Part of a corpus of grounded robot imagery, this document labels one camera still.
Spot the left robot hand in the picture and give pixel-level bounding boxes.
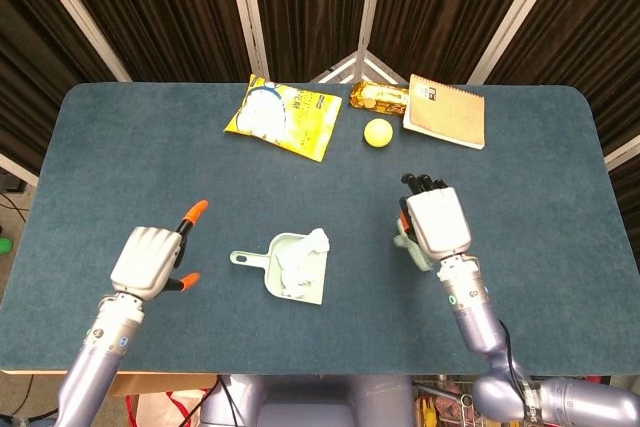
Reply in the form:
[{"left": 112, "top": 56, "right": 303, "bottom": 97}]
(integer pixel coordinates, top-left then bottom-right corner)
[{"left": 109, "top": 199, "right": 210, "bottom": 302}]

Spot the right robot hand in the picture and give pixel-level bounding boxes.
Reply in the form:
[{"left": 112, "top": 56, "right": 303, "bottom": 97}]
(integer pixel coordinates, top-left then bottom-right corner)
[{"left": 397, "top": 172, "right": 474, "bottom": 263}]

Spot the light green hand broom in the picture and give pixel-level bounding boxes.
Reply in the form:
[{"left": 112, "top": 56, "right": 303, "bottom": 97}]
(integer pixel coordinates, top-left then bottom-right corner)
[{"left": 392, "top": 216, "right": 434, "bottom": 272}]

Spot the white paper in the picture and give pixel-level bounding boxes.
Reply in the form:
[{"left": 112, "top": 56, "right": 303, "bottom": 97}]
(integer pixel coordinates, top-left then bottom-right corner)
[{"left": 279, "top": 227, "right": 332, "bottom": 298}]

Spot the light green dustpan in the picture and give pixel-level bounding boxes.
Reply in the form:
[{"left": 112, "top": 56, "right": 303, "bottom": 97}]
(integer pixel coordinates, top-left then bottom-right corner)
[{"left": 229, "top": 232, "right": 331, "bottom": 306}]

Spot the blue felt table mat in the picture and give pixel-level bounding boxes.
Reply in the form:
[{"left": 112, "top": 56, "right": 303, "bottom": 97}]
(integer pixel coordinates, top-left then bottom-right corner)
[{"left": 0, "top": 82, "right": 640, "bottom": 377}]

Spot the kraft spiral notebook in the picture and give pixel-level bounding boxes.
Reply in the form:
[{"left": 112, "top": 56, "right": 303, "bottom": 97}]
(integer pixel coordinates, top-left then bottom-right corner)
[{"left": 401, "top": 73, "right": 487, "bottom": 152}]

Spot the yellow-green tennis ball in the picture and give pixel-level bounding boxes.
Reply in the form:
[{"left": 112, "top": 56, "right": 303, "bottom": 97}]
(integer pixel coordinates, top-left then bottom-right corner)
[{"left": 363, "top": 118, "right": 395, "bottom": 150}]

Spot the brown biscuit packet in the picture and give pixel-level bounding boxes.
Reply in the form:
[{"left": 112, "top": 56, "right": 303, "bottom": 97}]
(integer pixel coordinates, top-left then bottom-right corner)
[{"left": 348, "top": 80, "right": 412, "bottom": 118}]

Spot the red and white bag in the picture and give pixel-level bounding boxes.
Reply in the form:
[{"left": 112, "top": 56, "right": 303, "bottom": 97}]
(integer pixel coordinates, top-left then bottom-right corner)
[{"left": 124, "top": 387, "right": 211, "bottom": 427}]

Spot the black floor device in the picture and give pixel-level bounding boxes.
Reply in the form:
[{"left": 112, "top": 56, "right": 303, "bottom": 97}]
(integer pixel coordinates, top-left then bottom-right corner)
[{"left": 0, "top": 171, "right": 26, "bottom": 193}]

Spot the yellow snack bag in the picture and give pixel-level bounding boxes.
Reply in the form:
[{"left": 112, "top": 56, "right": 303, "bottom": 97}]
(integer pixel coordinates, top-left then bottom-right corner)
[{"left": 222, "top": 73, "right": 344, "bottom": 164}]

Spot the purple-grey robot torso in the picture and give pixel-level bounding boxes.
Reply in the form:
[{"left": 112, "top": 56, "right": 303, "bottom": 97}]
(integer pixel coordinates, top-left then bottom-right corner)
[{"left": 199, "top": 374, "right": 416, "bottom": 427}]

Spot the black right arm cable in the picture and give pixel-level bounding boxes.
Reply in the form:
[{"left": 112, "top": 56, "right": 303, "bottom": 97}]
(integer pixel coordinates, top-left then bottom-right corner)
[{"left": 499, "top": 319, "right": 539, "bottom": 427}]

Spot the black torso cable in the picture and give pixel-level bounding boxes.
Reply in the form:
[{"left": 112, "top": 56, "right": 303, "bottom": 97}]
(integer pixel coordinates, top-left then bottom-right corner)
[{"left": 179, "top": 375, "right": 237, "bottom": 427}]

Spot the metal wire cart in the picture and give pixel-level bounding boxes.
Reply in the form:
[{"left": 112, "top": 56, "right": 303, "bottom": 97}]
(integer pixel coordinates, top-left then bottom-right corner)
[{"left": 412, "top": 374, "right": 616, "bottom": 427}]

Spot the dark folding screen white frame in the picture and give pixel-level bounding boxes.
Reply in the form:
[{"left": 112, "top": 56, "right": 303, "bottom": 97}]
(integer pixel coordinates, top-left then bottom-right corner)
[{"left": 0, "top": 0, "right": 640, "bottom": 191}]

